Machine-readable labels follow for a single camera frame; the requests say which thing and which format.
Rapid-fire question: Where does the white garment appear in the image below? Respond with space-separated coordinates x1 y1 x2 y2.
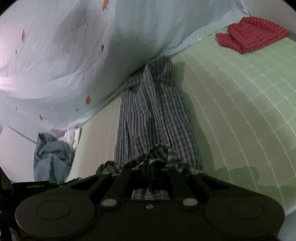
50 127 81 151

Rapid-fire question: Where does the blue checked shirt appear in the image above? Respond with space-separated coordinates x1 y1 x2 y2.
95 56 204 201

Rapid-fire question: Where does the blue-grey denim garment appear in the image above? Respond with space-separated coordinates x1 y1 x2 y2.
33 132 75 182

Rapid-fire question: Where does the red checked folded cloth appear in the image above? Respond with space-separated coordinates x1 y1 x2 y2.
215 17 290 54

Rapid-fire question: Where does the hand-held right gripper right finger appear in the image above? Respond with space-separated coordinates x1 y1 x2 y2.
150 165 232 208

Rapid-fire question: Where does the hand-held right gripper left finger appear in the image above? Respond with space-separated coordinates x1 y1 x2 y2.
68 162 149 208

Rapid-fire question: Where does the white rounded board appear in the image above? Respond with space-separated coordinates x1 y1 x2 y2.
0 126 38 182

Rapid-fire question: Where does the green grid mat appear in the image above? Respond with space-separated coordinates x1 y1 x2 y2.
67 24 296 209

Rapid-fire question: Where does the light blue printed sheet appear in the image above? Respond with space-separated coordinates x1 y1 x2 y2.
0 0 249 142

